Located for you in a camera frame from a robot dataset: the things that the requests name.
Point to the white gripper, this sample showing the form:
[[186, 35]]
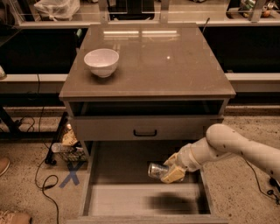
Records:
[[185, 157]]

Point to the silver redbull can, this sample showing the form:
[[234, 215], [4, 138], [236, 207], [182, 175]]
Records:
[[157, 171]]

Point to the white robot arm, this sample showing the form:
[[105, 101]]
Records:
[[220, 142]]

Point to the open grey bottom drawer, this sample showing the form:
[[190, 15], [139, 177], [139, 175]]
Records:
[[118, 189]]

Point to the grey drawer cabinet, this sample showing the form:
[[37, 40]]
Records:
[[163, 70]]

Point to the closed grey drawer front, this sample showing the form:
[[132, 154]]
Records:
[[118, 128]]

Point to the black plug device right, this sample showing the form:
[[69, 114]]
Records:
[[275, 183]]

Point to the blue tape cross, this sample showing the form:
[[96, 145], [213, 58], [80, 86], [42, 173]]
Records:
[[72, 175]]

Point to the black stand leg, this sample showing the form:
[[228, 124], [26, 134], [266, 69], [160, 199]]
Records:
[[49, 157]]

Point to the white ceramic bowl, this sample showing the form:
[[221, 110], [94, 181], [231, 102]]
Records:
[[102, 62]]

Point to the tan shoe left edge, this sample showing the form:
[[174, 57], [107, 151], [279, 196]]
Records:
[[4, 165]]

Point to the tan shoe bottom left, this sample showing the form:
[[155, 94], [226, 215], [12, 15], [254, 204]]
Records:
[[7, 217]]

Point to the clear plastic bag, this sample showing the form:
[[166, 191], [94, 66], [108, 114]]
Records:
[[57, 10]]

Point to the black drawer handle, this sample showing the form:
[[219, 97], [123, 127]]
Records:
[[145, 134]]

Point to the wire basket with snacks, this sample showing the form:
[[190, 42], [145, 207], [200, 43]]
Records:
[[68, 147]]

